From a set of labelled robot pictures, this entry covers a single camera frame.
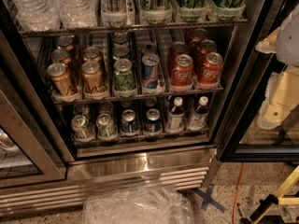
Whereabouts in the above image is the blue silver energy can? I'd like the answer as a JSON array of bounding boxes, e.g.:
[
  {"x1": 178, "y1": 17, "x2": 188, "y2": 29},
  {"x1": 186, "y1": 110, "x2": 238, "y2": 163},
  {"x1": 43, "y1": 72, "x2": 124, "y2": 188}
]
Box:
[{"x1": 142, "y1": 53, "x2": 160, "y2": 93}]

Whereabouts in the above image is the front silver can left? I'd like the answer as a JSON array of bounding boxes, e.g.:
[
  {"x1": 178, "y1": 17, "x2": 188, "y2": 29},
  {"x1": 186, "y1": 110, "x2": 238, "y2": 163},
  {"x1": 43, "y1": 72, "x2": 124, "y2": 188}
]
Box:
[{"x1": 71, "y1": 115, "x2": 94, "y2": 142}]

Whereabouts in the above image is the clear water bottle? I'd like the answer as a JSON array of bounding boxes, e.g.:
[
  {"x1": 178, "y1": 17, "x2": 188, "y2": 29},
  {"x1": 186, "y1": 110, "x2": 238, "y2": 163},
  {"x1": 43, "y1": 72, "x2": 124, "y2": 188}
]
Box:
[
  {"x1": 13, "y1": 0, "x2": 60, "y2": 32},
  {"x1": 60, "y1": 0, "x2": 97, "y2": 29}
]

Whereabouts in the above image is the rear red cola can right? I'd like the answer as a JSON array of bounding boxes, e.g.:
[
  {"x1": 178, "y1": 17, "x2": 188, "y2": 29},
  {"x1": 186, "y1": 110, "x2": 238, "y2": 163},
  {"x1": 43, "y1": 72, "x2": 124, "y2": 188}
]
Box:
[{"x1": 195, "y1": 39, "x2": 217, "y2": 68}]

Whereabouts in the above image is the middle gold can left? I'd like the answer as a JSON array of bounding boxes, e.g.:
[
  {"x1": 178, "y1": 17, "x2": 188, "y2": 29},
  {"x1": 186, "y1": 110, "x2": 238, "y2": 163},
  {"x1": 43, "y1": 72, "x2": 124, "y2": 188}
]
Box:
[{"x1": 51, "y1": 49, "x2": 75, "y2": 70}]

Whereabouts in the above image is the dark bottle white cap left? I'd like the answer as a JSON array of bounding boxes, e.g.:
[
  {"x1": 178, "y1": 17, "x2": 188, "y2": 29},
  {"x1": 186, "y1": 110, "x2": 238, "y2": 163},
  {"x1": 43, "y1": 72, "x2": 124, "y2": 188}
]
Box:
[{"x1": 166, "y1": 97, "x2": 184, "y2": 132}]

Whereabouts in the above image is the back red cola can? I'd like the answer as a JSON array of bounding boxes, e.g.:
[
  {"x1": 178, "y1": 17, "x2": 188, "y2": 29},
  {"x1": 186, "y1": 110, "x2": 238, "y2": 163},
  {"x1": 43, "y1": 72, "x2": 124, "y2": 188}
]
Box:
[{"x1": 189, "y1": 28, "x2": 208, "y2": 49}]

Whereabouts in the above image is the rear silver can right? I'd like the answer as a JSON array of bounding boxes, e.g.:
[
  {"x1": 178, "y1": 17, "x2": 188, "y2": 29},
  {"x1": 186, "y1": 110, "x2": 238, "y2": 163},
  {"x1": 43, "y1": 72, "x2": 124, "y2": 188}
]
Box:
[{"x1": 98, "y1": 101, "x2": 113, "y2": 115}]

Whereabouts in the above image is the front blue can right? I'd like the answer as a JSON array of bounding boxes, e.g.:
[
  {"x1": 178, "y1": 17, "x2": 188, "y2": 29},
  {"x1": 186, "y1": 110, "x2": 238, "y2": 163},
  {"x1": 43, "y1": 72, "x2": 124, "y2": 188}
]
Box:
[{"x1": 144, "y1": 108, "x2": 162, "y2": 134}]

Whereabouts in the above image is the yellow black stand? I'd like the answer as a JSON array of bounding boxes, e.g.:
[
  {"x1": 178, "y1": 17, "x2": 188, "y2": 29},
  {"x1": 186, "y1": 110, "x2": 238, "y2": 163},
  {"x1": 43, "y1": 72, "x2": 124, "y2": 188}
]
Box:
[{"x1": 240, "y1": 166, "x2": 299, "y2": 224}]

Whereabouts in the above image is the clear plastic bin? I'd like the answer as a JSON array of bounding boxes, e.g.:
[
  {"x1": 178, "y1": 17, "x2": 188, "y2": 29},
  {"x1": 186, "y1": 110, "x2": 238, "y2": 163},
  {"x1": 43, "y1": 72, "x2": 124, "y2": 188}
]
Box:
[{"x1": 82, "y1": 187, "x2": 194, "y2": 224}]

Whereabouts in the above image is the orange cable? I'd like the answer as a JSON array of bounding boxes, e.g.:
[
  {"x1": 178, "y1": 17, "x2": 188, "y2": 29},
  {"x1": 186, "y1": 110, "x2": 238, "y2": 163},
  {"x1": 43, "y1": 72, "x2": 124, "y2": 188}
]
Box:
[{"x1": 232, "y1": 162, "x2": 247, "y2": 224}]

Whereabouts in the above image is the rear gold can right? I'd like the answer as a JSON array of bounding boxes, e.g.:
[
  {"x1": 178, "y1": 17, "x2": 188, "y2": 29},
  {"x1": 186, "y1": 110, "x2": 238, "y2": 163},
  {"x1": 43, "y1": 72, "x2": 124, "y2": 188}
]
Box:
[{"x1": 83, "y1": 47, "x2": 104, "y2": 63}]

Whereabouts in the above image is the rear energy drink can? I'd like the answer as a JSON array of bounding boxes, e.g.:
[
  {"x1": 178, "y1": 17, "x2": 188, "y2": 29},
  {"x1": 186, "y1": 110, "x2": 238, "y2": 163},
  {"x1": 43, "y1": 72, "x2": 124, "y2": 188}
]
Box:
[{"x1": 141, "y1": 43, "x2": 157, "y2": 55}]

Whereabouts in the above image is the green soda can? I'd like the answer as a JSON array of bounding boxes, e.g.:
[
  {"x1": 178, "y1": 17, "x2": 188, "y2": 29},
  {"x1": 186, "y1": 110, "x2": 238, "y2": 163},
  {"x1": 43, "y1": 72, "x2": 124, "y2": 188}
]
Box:
[
  {"x1": 111, "y1": 33, "x2": 129, "y2": 47},
  {"x1": 113, "y1": 59, "x2": 137, "y2": 98},
  {"x1": 112, "y1": 45, "x2": 130, "y2": 61}
]

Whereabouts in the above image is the middle green soda can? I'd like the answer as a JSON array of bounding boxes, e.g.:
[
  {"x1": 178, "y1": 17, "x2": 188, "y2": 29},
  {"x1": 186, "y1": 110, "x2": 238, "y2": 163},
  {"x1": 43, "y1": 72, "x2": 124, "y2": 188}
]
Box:
[{"x1": 112, "y1": 45, "x2": 130, "y2": 61}]

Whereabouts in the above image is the open glass fridge door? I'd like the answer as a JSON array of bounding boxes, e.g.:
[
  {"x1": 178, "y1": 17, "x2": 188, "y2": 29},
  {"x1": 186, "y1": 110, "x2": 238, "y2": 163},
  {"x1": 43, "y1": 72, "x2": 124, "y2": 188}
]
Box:
[{"x1": 217, "y1": 0, "x2": 298, "y2": 162}]

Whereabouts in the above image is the front red cola can right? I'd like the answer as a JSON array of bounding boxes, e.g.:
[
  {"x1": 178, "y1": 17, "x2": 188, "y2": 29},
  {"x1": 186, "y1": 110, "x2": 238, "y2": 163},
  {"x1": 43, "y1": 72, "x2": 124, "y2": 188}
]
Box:
[{"x1": 197, "y1": 52, "x2": 223, "y2": 90}]

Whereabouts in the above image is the front blue can left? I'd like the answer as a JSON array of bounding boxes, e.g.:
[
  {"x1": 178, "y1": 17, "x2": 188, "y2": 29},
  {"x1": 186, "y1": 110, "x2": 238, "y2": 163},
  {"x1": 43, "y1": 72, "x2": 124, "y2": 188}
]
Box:
[{"x1": 121, "y1": 109, "x2": 139, "y2": 136}]

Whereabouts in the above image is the dark bottle white cap right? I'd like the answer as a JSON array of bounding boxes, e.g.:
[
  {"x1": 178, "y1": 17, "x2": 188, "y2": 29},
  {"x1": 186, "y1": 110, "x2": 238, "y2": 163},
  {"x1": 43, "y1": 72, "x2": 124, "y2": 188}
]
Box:
[{"x1": 187, "y1": 96, "x2": 209, "y2": 131}]

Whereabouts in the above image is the left glass fridge door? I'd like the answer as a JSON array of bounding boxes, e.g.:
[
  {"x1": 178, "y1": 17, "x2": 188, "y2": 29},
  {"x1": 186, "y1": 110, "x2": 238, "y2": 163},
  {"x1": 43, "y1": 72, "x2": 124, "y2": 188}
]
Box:
[{"x1": 0, "y1": 70, "x2": 66, "y2": 189}]

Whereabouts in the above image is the rear silver can left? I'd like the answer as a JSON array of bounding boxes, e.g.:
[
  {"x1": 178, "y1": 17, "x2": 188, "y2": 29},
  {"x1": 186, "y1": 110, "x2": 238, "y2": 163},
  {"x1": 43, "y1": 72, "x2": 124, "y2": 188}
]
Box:
[{"x1": 73, "y1": 104, "x2": 92, "y2": 120}]

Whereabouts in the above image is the gold can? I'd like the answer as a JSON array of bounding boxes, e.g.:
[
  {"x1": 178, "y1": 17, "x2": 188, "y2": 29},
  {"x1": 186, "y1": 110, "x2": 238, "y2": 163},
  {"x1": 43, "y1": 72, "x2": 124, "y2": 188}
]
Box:
[
  {"x1": 47, "y1": 63, "x2": 79, "y2": 102},
  {"x1": 51, "y1": 49, "x2": 75, "y2": 70},
  {"x1": 83, "y1": 47, "x2": 104, "y2": 63},
  {"x1": 81, "y1": 61, "x2": 108, "y2": 100},
  {"x1": 56, "y1": 36, "x2": 74, "y2": 50}
]

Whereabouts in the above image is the red cola can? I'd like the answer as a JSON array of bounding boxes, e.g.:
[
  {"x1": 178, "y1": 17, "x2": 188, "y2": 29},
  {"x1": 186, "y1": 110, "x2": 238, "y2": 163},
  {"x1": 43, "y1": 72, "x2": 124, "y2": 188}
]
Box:
[
  {"x1": 195, "y1": 39, "x2": 217, "y2": 68},
  {"x1": 197, "y1": 52, "x2": 223, "y2": 90},
  {"x1": 189, "y1": 28, "x2": 208, "y2": 49},
  {"x1": 170, "y1": 54, "x2": 193, "y2": 87},
  {"x1": 167, "y1": 41, "x2": 189, "y2": 75}
]

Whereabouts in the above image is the rear red cola can left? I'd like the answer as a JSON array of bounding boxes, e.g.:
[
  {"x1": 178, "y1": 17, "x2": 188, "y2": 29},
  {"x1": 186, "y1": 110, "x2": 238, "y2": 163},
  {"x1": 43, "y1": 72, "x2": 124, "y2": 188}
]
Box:
[{"x1": 167, "y1": 41, "x2": 189, "y2": 75}]

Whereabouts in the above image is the clear water bottle left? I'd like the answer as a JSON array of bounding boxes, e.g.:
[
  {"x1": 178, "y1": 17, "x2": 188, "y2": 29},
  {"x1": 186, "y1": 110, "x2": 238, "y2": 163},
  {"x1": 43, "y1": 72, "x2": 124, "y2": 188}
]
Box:
[{"x1": 13, "y1": 0, "x2": 60, "y2": 32}]

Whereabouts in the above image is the front silver can right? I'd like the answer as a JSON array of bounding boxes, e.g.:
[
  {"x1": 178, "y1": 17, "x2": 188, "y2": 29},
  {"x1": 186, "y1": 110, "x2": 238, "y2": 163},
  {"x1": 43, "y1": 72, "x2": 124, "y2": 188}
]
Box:
[{"x1": 96, "y1": 113, "x2": 116, "y2": 140}]

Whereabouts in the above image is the front gold can right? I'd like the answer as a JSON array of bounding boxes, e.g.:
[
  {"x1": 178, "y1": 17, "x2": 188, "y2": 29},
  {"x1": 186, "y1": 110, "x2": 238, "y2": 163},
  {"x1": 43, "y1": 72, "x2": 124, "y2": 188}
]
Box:
[{"x1": 81, "y1": 61, "x2": 108, "y2": 100}]

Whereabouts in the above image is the blue tape cross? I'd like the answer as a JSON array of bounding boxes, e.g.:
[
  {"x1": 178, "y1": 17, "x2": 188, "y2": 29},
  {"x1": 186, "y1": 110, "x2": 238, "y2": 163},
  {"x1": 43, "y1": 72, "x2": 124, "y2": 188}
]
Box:
[{"x1": 192, "y1": 184, "x2": 225, "y2": 213}]

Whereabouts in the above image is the striped green can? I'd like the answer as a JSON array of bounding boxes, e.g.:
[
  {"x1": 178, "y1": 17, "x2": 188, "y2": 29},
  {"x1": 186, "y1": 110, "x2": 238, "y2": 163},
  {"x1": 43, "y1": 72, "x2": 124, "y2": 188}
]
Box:
[{"x1": 139, "y1": 0, "x2": 171, "y2": 23}]

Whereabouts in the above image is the dark bottle white cap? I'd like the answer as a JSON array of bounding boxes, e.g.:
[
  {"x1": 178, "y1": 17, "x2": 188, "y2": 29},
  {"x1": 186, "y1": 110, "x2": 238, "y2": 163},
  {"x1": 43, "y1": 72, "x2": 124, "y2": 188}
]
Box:
[
  {"x1": 166, "y1": 97, "x2": 184, "y2": 132},
  {"x1": 187, "y1": 96, "x2": 209, "y2": 131}
]

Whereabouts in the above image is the front gold can left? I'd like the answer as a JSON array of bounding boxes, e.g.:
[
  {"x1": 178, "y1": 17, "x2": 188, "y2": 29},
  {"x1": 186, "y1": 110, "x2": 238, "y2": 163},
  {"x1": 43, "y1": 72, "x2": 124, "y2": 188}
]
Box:
[{"x1": 47, "y1": 63, "x2": 79, "y2": 102}]

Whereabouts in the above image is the front red cola can left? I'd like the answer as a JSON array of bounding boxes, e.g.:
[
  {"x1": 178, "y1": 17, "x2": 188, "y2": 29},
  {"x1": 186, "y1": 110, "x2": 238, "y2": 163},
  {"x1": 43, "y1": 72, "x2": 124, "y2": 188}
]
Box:
[{"x1": 170, "y1": 54, "x2": 193, "y2": 87}]

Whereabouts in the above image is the clear water bottle right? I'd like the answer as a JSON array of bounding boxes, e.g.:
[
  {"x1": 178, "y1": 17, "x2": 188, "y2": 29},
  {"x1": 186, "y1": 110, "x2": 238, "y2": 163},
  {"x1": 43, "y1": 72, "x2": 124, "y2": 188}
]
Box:
[{"x1": 60, "y1": 0, "x2": 97, "y2": 29}]

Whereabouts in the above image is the front green soda can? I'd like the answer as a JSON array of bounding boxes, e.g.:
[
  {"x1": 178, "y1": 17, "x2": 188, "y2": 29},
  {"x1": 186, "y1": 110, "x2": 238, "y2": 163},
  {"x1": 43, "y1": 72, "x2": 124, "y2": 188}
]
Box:
[{"x1": 113, "y1": 59, "x2": 137, "y2": 98}]

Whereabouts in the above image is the back gold can left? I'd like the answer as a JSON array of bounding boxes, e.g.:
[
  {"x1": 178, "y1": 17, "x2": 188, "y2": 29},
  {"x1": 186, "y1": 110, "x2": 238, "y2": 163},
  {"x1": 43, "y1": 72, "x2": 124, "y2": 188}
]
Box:
[{"x1": 56, "y1": 36, "x2": 74, "y2": 50}]

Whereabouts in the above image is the striped dark can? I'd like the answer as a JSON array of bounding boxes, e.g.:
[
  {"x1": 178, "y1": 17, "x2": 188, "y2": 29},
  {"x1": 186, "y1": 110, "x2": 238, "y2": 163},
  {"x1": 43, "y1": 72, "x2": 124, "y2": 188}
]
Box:
[{"x1": 101, "y1": 0, "x2": 135, "y2": 28}]

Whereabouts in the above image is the back green soda can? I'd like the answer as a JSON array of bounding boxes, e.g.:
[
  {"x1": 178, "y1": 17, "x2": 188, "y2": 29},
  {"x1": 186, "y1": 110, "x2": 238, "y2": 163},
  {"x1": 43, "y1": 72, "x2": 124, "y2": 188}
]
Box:
[{"x1": 111, "y1": 33, "x2": 129, "y2": 47}]

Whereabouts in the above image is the stainless steel display fridge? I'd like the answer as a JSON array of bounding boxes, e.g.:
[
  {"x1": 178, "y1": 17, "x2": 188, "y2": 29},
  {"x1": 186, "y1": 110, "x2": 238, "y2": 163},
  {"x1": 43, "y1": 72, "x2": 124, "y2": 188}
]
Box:
[{"x1": 0, "y1": 0, "x2": 299, "y2": 217}]

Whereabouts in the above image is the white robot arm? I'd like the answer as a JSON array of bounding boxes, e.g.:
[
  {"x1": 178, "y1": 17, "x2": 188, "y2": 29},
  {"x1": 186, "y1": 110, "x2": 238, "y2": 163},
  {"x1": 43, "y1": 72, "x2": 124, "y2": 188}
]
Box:
[{"x1": 255, "y1": 5, "x2": 299, "y2": 130}]

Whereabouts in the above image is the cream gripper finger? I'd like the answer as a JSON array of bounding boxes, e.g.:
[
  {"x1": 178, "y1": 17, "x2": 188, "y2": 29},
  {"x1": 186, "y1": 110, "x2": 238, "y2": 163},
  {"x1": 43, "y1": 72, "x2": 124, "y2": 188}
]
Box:
[
  {"x1": 257, "y1": 73, "x2": 281, "y2": 130},
  {"x1": 255, "y1": 27, "x2": 279, "y2": 54}
]

